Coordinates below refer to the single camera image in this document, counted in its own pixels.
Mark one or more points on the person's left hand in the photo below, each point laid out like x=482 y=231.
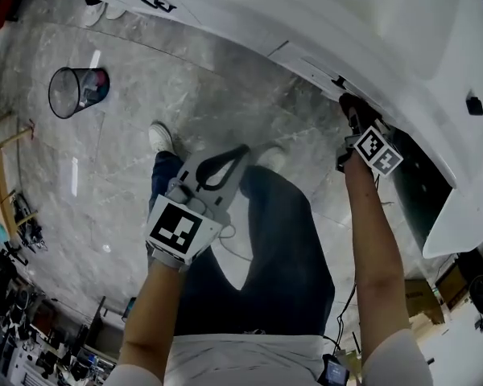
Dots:
x=165 y=259

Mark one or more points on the person's right forearm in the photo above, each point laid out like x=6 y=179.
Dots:
x=376 y=255

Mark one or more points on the person's white shoe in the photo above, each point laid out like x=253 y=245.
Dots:
x=160 y=137
x=274 y=158
x=93 y=15
x=116 y=12

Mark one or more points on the dark green basin pedestal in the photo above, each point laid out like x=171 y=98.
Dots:
x=418 y=191

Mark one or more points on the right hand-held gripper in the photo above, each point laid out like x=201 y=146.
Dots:
x=378 y=151

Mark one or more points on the large cardboard box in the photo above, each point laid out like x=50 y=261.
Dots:
x=422 y=300

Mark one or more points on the person's left forearm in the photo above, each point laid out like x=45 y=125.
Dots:
x=151 y=320

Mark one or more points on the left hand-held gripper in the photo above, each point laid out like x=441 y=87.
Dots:
x=177 y=231

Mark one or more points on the red-brown knitted cloth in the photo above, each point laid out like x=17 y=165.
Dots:
x=346 y=103

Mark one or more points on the black mesh trash bin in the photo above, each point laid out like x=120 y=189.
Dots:
x=76 y=93

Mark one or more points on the white vanity cabinet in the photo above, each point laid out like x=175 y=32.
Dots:
x=233 y=34

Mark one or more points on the person's dark trousers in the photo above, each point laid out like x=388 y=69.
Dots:
x=281 y=235

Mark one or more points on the person's light grey shirt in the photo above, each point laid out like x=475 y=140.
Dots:
x=245 y=360

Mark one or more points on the pile of black equipment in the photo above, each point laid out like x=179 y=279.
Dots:
x=32 y=328

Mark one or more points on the white washbasin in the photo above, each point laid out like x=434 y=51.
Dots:
x=346 y=6

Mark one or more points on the white freestanding basin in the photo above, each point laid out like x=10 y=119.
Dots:
x=459 y=231

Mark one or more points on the small teal object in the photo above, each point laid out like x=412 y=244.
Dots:
x=0 y=231

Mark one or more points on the small black plastic part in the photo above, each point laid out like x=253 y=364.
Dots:
x=339 y=81

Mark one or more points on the small black block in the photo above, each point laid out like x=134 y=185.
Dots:
x=475 y=105

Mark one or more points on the person's right white shoe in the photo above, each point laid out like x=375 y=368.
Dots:
x=274 y=158

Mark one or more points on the person's left white shoe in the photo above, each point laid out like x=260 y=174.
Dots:
x=160 y=137

